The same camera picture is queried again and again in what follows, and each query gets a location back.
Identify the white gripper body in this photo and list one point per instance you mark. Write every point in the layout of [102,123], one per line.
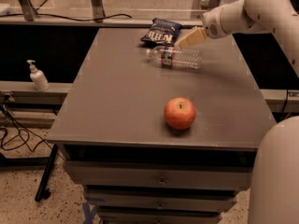
[211,24]

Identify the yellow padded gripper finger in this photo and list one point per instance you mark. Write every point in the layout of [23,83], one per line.
[194,37]

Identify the clear plastic water bottle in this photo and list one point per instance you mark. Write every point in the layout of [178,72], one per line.
[170,57]

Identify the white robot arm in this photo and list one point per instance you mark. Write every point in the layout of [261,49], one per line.
[274,189]

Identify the blue chip bag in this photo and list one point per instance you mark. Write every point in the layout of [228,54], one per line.
[162,32]

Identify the white pump dispenser bottle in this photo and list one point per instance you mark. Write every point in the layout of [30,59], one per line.
[38,77]

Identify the red apple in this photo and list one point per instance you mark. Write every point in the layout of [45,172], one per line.
[179,113]

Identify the grey drawer cabinet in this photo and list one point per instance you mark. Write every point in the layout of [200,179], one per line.
[132,165]

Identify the black stand leg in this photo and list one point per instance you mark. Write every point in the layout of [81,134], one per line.
[43,192]

